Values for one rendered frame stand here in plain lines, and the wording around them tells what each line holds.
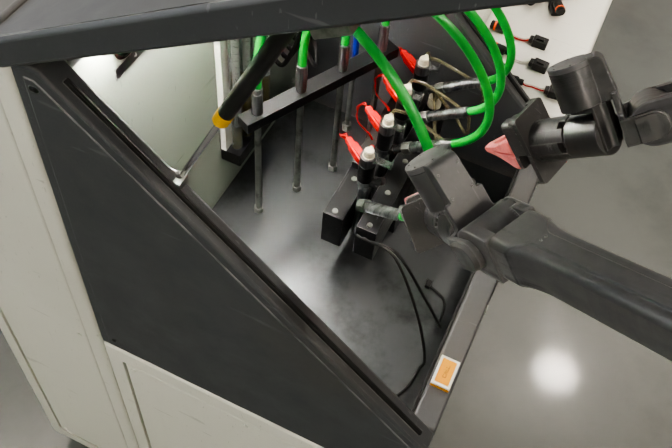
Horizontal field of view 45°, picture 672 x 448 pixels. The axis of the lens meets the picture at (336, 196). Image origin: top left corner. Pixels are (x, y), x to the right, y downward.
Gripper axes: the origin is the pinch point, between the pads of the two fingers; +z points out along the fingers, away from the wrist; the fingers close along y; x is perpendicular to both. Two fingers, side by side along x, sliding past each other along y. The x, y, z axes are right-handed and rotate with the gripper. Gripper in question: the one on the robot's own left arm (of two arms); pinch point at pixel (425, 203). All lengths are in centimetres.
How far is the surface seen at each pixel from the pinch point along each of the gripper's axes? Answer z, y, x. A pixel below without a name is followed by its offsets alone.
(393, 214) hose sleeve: 5.0, 3.8, 1.0
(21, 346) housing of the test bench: 61, 75, 11
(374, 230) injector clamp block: 24.5, 4.5, 7.5
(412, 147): 24.4, -6.5, -3.0
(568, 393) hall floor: 95, -39, 92
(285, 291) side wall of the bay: -4.1, 22.1, 2.3
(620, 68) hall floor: 184, -127, 32
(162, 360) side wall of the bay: 26, 45, 14
